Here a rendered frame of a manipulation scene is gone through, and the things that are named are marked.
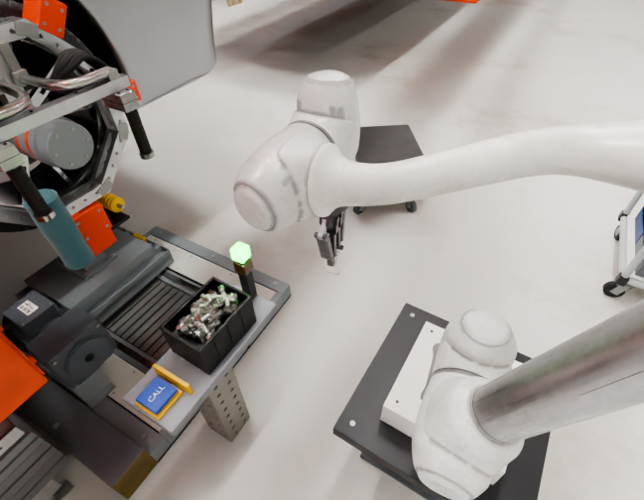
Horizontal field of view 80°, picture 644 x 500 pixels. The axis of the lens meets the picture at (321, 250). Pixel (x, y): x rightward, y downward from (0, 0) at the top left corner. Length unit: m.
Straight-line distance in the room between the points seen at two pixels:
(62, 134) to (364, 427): 1.12
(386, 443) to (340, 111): 0.85
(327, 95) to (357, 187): 0.17
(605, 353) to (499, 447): 0.30
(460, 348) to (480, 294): 1.00
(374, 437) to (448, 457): 0.36
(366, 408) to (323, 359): 0.46
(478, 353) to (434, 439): 0.20
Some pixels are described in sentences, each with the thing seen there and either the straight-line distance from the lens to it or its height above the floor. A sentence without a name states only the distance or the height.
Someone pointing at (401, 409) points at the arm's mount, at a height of 0.39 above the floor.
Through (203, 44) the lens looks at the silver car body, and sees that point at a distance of 1.90.
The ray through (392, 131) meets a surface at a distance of 2.27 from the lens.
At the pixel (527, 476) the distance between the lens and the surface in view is 1.21.
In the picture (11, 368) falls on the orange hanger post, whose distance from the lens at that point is 1.09.
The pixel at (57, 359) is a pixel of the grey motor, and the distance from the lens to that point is 1.37.
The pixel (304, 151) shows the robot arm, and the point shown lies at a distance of 0.52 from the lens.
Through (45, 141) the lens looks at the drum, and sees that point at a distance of 1.26.
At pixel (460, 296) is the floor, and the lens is 1.85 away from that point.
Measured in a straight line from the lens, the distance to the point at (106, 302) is 1.77.
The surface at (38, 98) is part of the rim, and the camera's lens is 1.51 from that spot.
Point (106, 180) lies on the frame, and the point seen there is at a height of 0.63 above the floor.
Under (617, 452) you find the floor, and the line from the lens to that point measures 1.72.
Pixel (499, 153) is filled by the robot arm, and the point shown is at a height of 1.12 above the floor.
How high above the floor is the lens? 1.37
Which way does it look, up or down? 44 degrees down
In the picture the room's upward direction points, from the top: 1 degrees counter-clockwise
